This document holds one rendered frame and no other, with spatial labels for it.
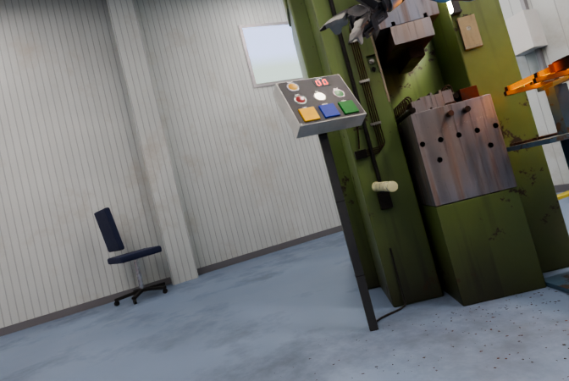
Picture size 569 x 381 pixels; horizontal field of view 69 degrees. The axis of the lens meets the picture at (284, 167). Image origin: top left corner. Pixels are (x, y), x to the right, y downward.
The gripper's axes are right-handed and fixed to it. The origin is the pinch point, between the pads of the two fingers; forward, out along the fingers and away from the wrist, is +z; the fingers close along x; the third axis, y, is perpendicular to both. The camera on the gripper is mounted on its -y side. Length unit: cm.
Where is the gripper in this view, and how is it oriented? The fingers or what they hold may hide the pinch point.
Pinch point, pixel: (332, 35)
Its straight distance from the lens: 133.9
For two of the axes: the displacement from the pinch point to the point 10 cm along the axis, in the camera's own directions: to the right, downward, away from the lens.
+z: -7.5, 6.5, -1.1
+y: 4.1, 5.9, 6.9
